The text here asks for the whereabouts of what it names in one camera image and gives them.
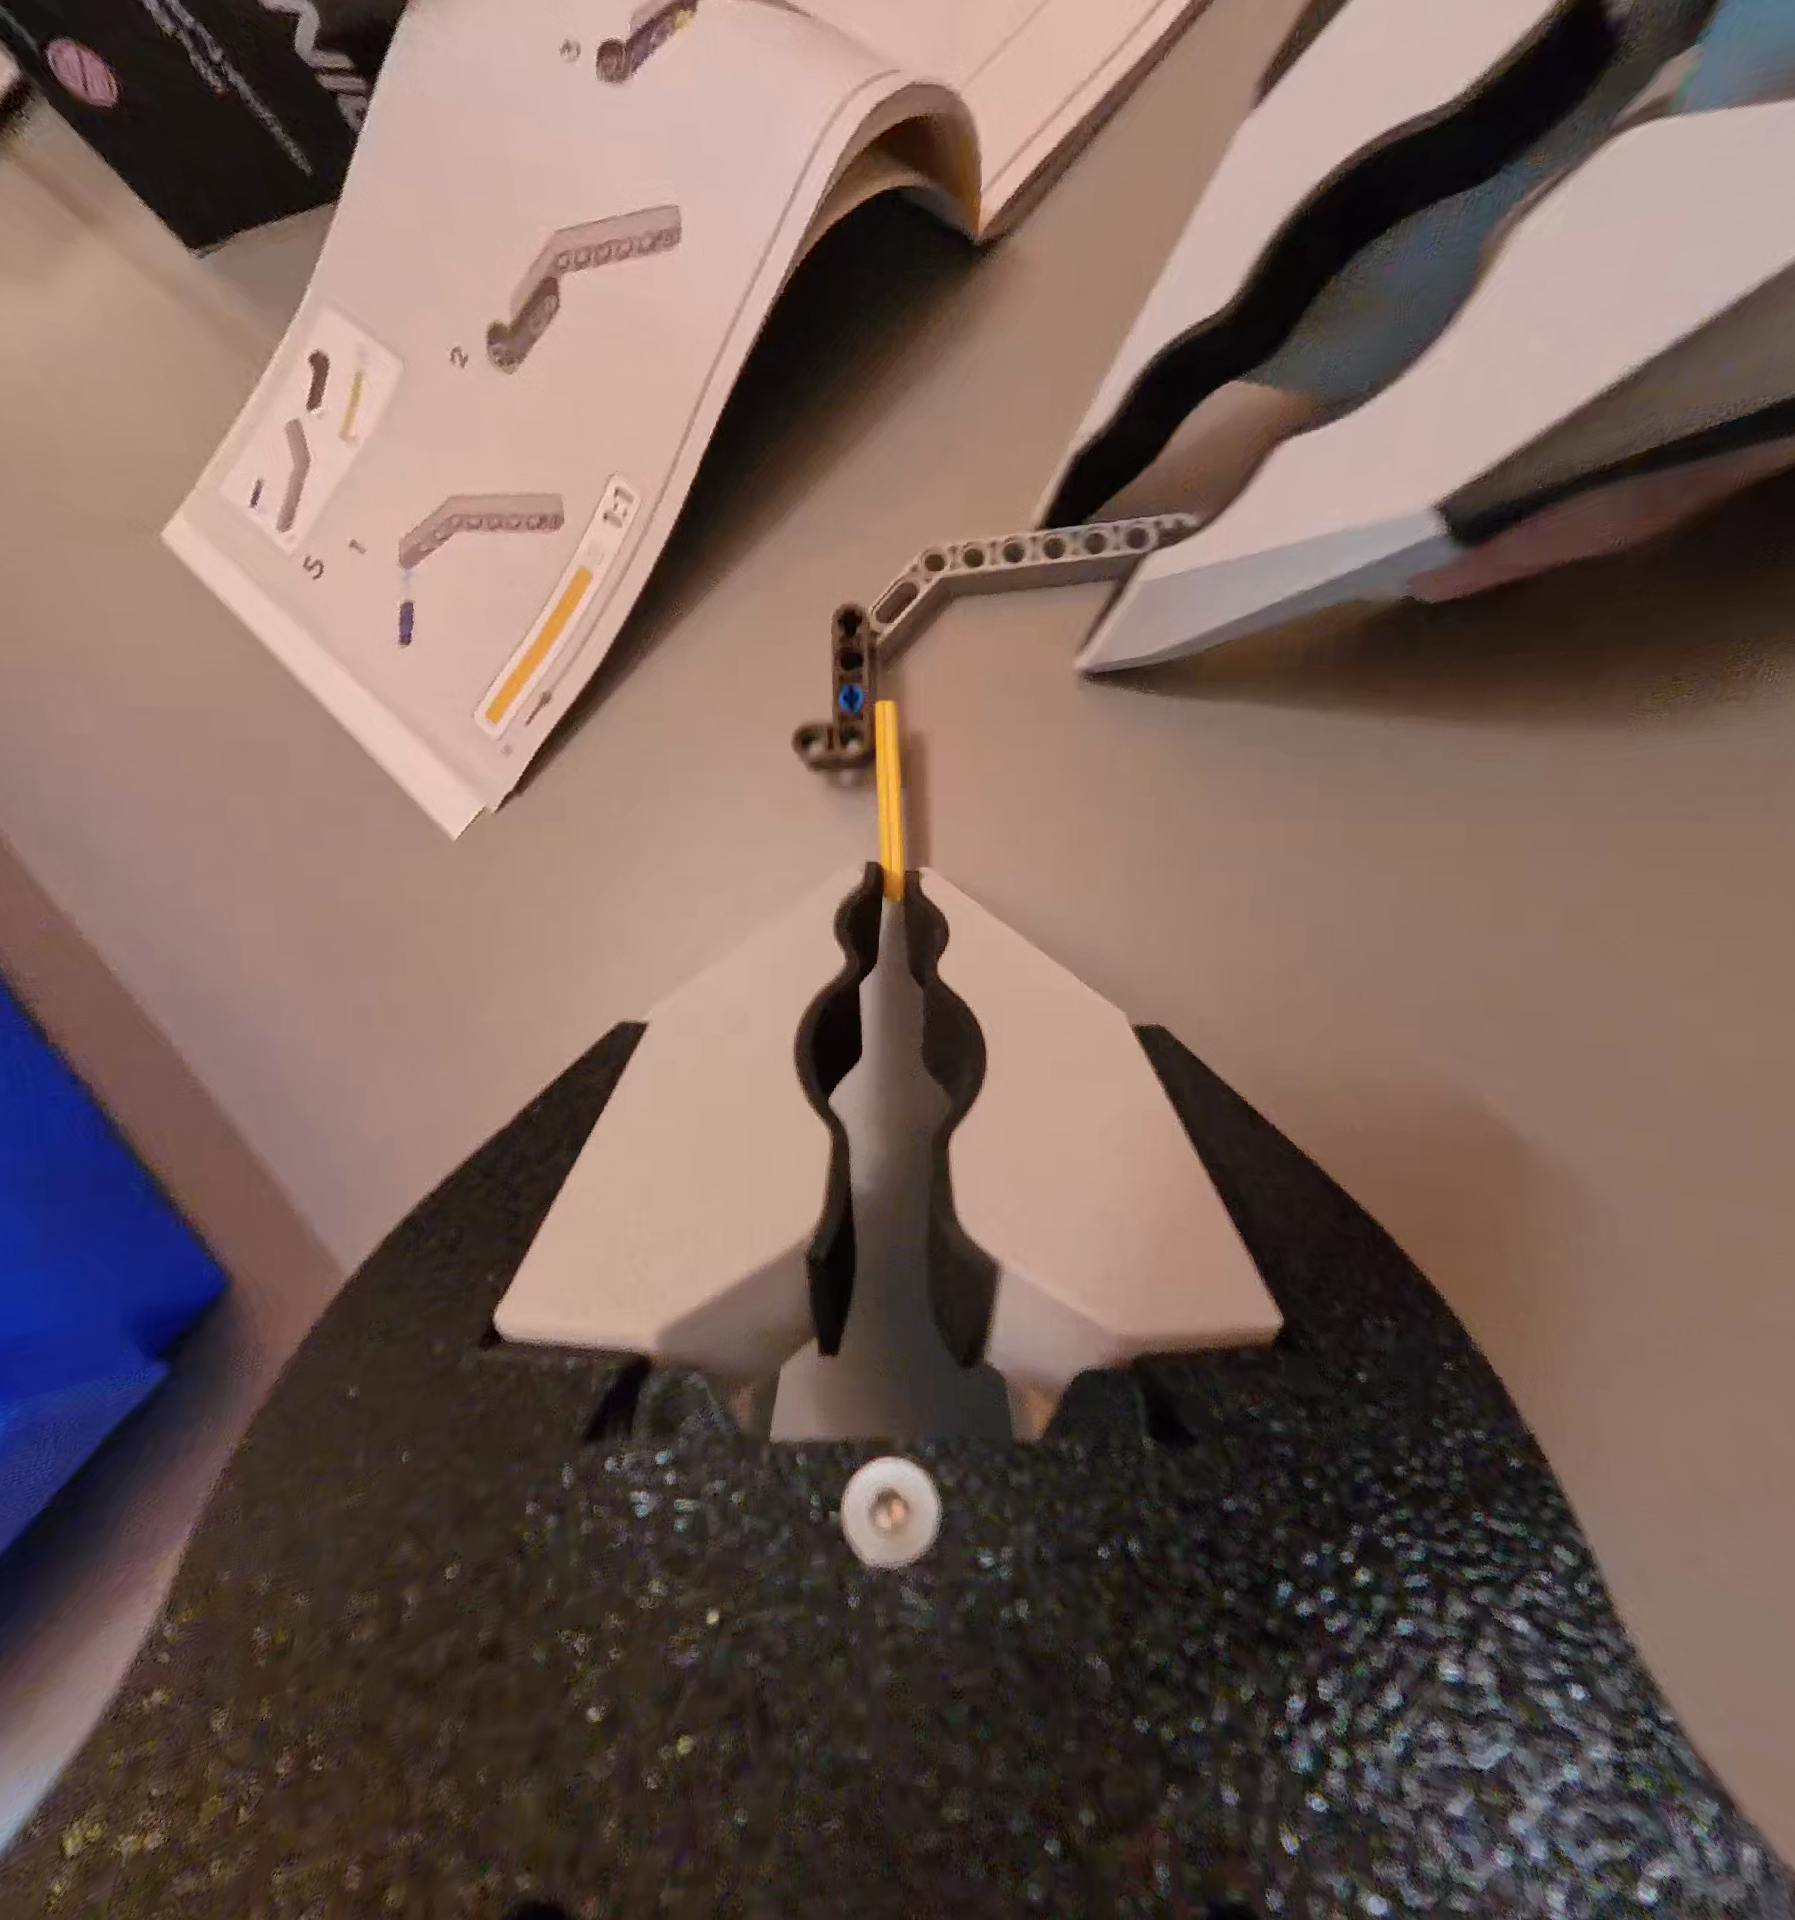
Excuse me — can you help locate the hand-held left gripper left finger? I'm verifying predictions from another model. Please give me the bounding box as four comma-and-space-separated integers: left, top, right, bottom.
491, 863, 887, 1424

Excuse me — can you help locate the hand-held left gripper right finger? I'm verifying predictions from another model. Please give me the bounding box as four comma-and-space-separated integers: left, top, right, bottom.
905, 869, 1284, 1428

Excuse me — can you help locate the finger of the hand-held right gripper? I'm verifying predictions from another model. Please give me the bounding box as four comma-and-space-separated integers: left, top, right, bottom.
1039, 0, 1612, 532
1074, 91, 1795, 675

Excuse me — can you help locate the grey bent toy beam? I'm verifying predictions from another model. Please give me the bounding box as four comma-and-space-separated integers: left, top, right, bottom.
869, 514, 1200, 663

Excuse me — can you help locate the yellow toy axle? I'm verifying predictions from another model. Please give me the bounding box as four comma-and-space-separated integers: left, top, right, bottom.
872, 698, 911, 905

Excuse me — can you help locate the black toy connector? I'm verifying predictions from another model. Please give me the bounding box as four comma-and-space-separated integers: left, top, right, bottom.
793, 602, 878, 768

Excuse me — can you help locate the grey desk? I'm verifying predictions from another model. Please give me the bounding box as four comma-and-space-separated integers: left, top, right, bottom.
0, 0, 1795, 1920

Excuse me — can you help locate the blue plastic bin with label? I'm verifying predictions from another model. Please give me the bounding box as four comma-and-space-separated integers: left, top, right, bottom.
0, 891, 228, 1643

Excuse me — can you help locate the white instruction booklet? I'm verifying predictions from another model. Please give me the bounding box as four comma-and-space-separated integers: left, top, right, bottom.
161, 0, 1212, 838

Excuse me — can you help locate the black toy set box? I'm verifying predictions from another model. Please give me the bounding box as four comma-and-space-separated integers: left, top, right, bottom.
0, 0, 404, 250

